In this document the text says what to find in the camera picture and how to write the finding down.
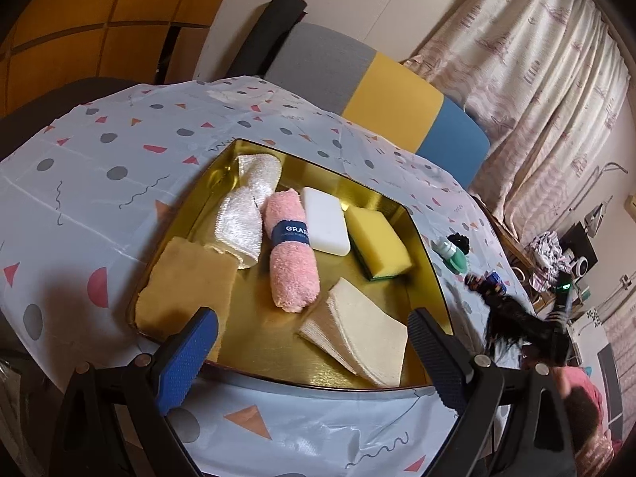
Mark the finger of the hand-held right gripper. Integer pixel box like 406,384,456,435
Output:
489,295,550,341

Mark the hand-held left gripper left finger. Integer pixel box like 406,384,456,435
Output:
50,306,219,477

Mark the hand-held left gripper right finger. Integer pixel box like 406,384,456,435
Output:
407,308,577,477

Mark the black hair piece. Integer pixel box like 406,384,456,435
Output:
464,273,547,363

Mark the yellow cloth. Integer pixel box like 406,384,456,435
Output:
135,237,238,361

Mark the cream cloth stack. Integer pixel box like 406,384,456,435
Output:
298,277,409,388

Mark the gold rectangular tin box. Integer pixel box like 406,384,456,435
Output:
126,138,455,389

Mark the white bottle green silicone brush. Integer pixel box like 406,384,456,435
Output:
431,238,469,273

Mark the yellow sponge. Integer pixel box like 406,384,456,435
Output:
344,205,414,281

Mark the pink towel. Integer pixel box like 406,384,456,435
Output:
262,189,320,314

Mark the white microfiber cloth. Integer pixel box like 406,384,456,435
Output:
215,154,283,270

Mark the white sponge block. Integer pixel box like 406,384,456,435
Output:
301,186,352,256

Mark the wooden side chair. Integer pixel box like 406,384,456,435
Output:
477,199,557,314

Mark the floral cloth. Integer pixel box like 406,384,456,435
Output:
527,231,567,291

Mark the black box appliance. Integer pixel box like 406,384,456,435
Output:
564,223,597,269

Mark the beige patterned curtain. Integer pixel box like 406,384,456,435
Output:
402,0,636,239

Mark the tricolour chair back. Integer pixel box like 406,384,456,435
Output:
263,22,490,192

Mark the black rolled mat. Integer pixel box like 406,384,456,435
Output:
226,0,309,80

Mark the wooden wardrobe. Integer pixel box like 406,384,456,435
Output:
0,0,246,117

